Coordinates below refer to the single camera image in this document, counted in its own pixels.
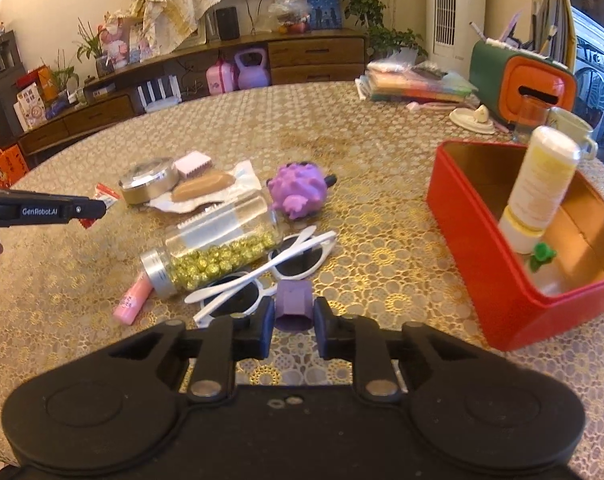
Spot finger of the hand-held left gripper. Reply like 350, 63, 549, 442
74, 199, 108, 222

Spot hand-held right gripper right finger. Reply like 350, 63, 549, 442
313, 296, 483, 403

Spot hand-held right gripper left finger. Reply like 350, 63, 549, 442
106, 296, 277, 403

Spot purple hexagonal block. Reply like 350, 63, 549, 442
274, 280, 315, 331

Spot white sunglasses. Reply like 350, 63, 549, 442
184, 226, 339, 328

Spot glass jar of gold beads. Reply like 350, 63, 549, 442
140, 194, 285, 297

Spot purple spiky toy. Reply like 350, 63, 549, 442
266, 161, 339, 221

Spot red tin box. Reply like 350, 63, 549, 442
426, 140, 604, 352

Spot red and white candy packet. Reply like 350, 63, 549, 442
79, 182, 122, 231

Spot orange paper bag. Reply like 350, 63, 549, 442
0, 144, 30, 190

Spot round metal tin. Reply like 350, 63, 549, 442
118, 156, 180, 206

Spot pink tube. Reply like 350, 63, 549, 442
112, 270, 155, 325

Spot pink wafer-shaped eraser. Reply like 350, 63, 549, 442
173, 152, 213, 179

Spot printed gift bags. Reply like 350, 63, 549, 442
14, 65, 62, 131

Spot white router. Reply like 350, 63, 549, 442
136, 76, 181, 113

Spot dark wooden shelf unit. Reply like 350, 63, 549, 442
0, 30, 27, 136

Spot white plastic wrapper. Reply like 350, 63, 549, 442
149, 160, 270, 216

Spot small potted orchid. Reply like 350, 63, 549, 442
76, 17, 115, 78

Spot pink doll figure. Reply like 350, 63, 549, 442
99, 12, 132, 68

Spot pink kettlebell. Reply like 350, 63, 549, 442
206, 60, 235, 95

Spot purple kettlebell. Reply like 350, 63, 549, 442
234, 49, 271, 90

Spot black speaker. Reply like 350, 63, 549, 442
216, 6, 241, 42

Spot small green toy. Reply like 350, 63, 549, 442
528, 242, 558, 273

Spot wooden tv cabinet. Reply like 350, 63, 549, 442
0, 27, 367, 161

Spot white ceramic lid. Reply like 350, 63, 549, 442
449, 105, 498, 135

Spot white bottle with yellow label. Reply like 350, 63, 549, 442
497, 125, 582, 256

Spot clear plastic bag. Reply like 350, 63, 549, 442
268, 0, 313, 35

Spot clear drinking glass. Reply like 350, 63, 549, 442
513, 96, 548, 143

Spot blue printed box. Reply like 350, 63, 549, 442
306, 0, 343, 30

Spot pale green mug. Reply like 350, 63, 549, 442
544, 107, 599, 162

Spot large green potted plant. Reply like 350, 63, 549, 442
327, 0, 427, 61

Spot green and orange tissue box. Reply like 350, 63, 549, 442
469, 40, 578, 128

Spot white tower air conditioner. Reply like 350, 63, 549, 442
426, 0, 488, 58

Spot purple plastic stick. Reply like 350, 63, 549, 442
497, 9, 520, 41

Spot white washing machine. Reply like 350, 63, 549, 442
572, 7, 604, 151

